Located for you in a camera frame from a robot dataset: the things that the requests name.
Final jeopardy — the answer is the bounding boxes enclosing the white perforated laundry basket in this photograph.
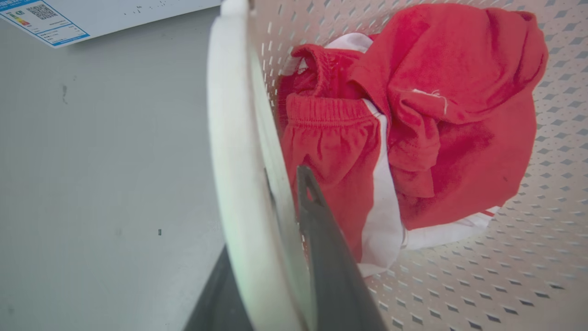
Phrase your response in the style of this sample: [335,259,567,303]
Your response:
[206,0,588,331]

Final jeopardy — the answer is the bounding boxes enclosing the white washing machine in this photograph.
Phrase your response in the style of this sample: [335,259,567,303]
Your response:
[0,0,223,49]

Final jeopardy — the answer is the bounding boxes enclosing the blue energy label sticker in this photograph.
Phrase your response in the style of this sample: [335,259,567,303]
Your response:
[0,0,90,48]

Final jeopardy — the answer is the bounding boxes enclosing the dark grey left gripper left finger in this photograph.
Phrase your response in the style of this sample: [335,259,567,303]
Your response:
[184,246,254,331]

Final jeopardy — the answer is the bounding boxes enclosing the red shorts with white stripe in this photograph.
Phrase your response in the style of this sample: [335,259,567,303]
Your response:
[277,33,501,278]

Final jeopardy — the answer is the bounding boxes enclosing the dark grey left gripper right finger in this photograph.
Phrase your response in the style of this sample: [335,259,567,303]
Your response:
[296,165,387,331]

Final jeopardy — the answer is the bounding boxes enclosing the red t-shirt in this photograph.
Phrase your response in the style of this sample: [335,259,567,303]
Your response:
[348,3,549,230]

